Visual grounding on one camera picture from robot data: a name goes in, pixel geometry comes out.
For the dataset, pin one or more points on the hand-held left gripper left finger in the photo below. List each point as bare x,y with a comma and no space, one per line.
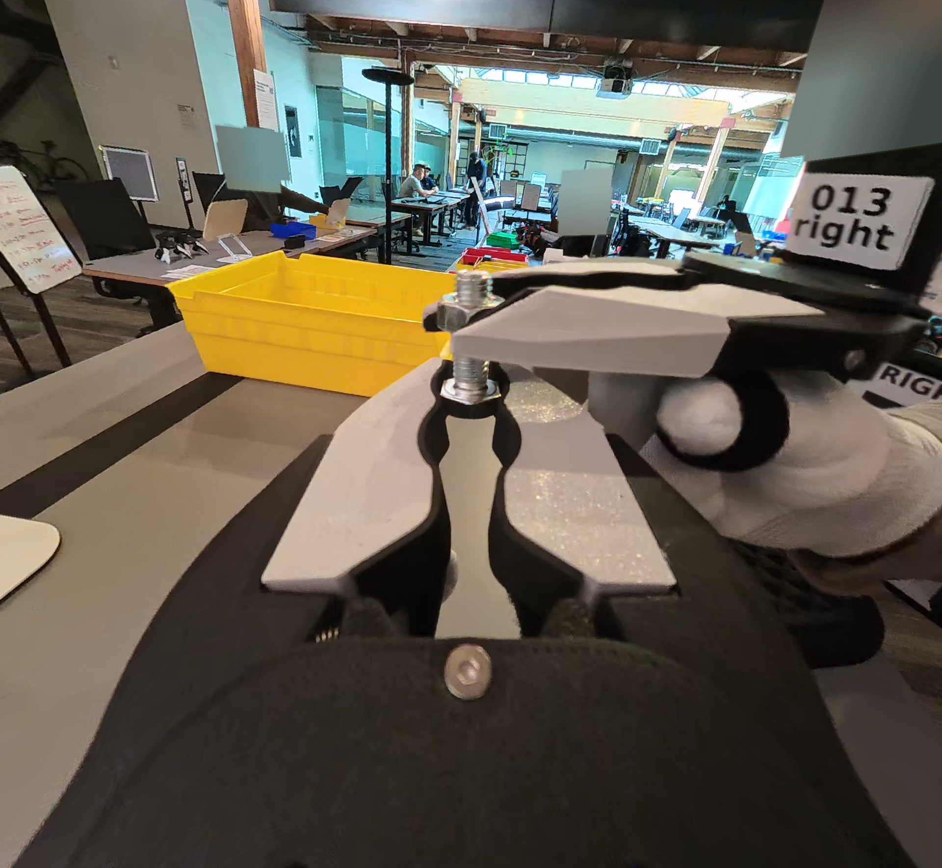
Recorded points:
353,500

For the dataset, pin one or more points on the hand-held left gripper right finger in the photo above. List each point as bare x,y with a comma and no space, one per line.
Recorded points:
581,507

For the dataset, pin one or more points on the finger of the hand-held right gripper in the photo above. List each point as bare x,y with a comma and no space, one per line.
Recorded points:
589,272
603,338

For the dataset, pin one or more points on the silver hex bolt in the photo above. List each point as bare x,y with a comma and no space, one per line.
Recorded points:
475,287

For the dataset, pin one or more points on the silver hex nut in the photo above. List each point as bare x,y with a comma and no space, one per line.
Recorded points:
441,316

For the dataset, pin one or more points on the yellow plastic bin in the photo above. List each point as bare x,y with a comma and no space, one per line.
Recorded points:
309,324

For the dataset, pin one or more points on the person's right forearm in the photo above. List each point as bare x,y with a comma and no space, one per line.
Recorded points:
883,566

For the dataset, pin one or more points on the person's right hand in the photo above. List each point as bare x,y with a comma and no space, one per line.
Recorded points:
846,471

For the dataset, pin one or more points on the yellow bin on back table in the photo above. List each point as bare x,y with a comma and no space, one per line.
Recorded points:
508,265

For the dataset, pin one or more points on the green bin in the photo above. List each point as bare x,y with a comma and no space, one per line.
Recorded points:
503,239

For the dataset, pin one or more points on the framed marker sign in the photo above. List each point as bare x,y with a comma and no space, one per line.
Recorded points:
905,384

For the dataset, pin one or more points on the large red bin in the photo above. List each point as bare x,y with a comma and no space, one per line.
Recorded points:
493,253

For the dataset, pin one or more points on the white ceiling projector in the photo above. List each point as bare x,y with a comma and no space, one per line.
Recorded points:
614,81

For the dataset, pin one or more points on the black vertical pole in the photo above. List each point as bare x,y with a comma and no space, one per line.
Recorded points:
388,169

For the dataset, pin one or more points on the small yellow bin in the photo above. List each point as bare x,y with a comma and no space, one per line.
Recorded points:
327,221

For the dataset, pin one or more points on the black padded wrist rest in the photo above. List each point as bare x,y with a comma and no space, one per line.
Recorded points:
831,625

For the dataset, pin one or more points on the small blue bin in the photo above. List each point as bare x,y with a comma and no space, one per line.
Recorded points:
293,229

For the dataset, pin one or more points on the clear acrylic stand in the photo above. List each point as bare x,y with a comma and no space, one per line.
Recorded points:
235,248

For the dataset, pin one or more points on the white paper sheets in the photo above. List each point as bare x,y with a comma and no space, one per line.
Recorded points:
184,270

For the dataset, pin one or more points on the black grey desk tools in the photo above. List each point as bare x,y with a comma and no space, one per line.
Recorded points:
180,248

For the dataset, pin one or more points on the grey background desk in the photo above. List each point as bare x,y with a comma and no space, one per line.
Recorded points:
132,266

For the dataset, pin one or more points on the black panel board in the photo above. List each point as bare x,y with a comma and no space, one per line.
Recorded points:
103,217

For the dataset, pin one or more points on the framed grey easel board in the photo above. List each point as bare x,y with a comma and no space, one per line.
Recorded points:
129,173

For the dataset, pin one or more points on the whiteboard easel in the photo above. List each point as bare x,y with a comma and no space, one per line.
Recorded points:
33,228

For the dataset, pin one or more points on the white wall notice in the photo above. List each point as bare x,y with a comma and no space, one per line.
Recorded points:
265,99

